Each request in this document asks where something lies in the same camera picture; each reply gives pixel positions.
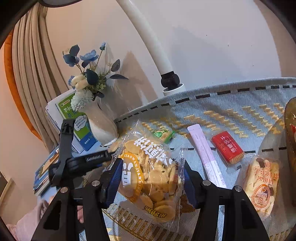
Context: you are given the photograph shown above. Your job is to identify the person's left hand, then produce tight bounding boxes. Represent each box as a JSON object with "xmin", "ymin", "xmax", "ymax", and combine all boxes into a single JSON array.
[{"xmin": 39, "ymin": 200, "xmax": 85, "ymax": 224}]

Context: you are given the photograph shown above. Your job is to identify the red white rice cracker bag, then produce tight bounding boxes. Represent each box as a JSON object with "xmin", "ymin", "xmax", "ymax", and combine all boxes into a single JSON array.
[{"xmin": 290, "ymin": 124, "xmax": 296, "ymax": 141}]

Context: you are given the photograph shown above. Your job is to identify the green blue book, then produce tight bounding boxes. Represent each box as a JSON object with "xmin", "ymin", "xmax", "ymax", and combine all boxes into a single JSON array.
[{"xmin": 45, "ymin": 89, "xmax": 99, "ymax": 155}]

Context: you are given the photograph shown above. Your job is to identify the white ceramic vase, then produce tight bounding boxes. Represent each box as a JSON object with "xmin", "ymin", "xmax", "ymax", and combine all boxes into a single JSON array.
[{"xmin": 80, "ymin": 97, "xmax": 119, "ymax": 146}]

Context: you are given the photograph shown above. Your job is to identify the peach pastry pack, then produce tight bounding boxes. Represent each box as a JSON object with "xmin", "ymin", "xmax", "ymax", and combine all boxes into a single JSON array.
[{"xmin": 243, "ymin": 155, "xmax": 280, "ymax": 220}]

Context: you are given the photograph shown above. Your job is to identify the pink stick sachet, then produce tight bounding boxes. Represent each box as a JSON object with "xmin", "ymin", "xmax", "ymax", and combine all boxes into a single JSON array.
[{"xmin": 187, "ymin": 124, "xmax": 227, "ymax": 188}]

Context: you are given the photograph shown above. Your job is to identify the beige curtain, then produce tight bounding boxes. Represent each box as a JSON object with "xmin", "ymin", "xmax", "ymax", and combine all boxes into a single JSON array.
[{"xmin": 4, "ymin": 3, "xmax": 68, "ymax": 151}]

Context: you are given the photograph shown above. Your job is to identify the black pole clamp base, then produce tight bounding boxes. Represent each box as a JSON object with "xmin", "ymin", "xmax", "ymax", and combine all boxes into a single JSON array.
[{"xmin": 161, "ymin": 71, "xmax": 186, "ymax": 96}]

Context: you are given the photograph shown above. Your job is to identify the blue white artificial flowers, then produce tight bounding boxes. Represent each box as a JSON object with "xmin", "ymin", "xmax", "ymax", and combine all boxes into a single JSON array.
[{"xmin": 63, "ymin": 42, "xmax": 128, "ymax": 111}]

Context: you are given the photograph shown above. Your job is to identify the clear bag round biscuits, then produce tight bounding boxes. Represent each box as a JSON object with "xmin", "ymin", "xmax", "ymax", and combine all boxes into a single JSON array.
[{"xmin": 111, "ymin": 121, "xmax": 184, "ymax": 231}]

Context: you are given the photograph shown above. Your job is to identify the green small snack packet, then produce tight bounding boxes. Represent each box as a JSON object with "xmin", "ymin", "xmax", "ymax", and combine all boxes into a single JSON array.
[{"xmin": 152, "ymin": 126, "xmax": 175, "ymax": 144}]

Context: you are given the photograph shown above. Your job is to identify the stacked books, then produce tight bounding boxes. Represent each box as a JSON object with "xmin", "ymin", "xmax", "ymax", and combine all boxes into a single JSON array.
[{"xmin": 33, "ymin": 147, "xmax": 59, "ymax": 196}]

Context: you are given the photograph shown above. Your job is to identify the red biscuit packet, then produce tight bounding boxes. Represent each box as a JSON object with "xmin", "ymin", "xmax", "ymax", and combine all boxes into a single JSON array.
[{"xmin": 211, "ymin": 131, "xmax": 244, "ymax": 166}]

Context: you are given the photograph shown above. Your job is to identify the white lamp pole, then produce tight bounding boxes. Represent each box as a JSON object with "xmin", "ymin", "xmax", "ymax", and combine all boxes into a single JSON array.
[{"xmin": 117, "ymin": 0, "xmax": 173, "ymax": 75}]

